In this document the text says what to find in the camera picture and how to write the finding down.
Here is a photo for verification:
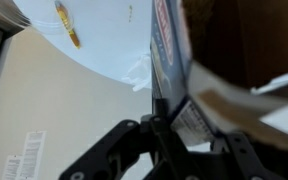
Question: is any round white table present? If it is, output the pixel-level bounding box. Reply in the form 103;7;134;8
14;0;152;86

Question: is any crumpled clear plastic wrap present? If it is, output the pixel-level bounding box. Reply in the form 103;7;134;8
122;54;152;92

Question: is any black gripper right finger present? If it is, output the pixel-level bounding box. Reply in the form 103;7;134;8
210;133;288;180

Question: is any clear plastic cup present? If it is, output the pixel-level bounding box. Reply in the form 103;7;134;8
30;0;74;35

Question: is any blue pasta box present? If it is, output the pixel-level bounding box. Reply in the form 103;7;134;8
150;0;288;150

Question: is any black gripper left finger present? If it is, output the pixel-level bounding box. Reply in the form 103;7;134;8
59;99;191;180

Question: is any yellow crayon marker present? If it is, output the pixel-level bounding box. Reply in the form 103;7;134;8
54;0;80;49

